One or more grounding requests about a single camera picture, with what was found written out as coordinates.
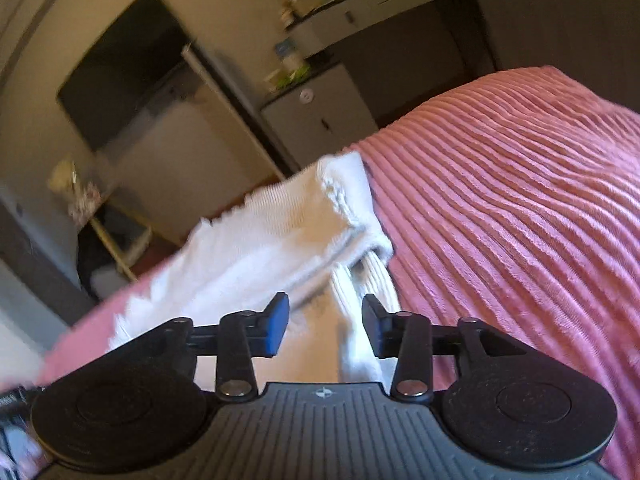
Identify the grey drawer cabinet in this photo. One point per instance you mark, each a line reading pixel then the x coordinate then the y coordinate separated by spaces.
pixel 321 116

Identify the yellow-legged shelf stand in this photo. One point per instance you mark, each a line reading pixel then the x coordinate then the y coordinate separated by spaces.
pixel 88 205

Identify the grey vanity desk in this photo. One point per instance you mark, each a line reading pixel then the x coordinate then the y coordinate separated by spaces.
pixel 399 53

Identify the white ribbed knit sweater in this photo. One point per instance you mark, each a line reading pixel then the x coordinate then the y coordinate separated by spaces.
pixel 314 237

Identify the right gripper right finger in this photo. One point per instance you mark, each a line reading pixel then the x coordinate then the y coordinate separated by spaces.
pixel 408 337

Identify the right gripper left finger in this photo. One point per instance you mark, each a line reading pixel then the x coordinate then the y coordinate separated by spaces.
pixel 243 336

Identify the black wall television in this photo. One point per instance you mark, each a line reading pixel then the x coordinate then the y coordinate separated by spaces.
pixel 121 72

